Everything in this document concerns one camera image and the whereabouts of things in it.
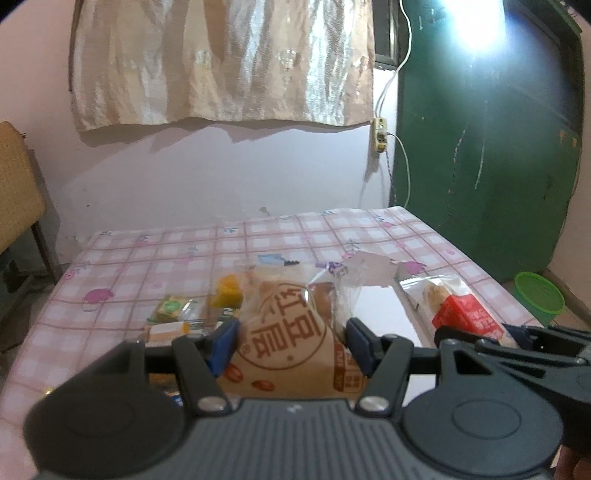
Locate red white snack packet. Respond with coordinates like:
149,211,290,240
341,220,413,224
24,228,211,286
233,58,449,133
401,275,518,348

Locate red bean bread packet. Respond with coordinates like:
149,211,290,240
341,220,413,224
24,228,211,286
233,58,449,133
218,262,363,401

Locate person's right hand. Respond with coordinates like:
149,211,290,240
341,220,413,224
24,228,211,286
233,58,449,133
554,446,591,480

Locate small orange white packet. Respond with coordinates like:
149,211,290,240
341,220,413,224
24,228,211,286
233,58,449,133
142,321,204,345

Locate small green biscuit packet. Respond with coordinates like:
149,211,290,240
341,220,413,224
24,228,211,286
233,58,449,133
148,295,197,323

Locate torn cardboard box tray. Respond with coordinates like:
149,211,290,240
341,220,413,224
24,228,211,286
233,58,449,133
341,250,440,388

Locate yellow cake packet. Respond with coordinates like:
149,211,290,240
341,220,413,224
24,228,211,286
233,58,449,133
211,274,243,309

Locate pink checked tablecloth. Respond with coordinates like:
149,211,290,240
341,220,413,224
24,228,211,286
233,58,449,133
0,205,542,480

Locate green plastic basket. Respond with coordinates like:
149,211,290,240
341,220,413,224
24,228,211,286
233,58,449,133
513,272,566,327

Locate woven back wooden chair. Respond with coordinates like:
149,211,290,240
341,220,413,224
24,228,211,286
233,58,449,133
0,121,59,285

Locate green door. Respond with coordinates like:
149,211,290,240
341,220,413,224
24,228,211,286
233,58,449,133
391,1,584,282

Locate beige shiny curtain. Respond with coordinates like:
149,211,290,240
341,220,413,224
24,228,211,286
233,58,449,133
69,1,375,132

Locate yellowed wall socket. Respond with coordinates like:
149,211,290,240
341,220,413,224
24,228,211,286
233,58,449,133
372,117,388,154

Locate white power cable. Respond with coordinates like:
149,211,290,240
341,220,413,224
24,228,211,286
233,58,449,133
375,0,413,209

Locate dark window frame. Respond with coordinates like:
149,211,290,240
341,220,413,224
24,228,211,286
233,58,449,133
372,0,399,70

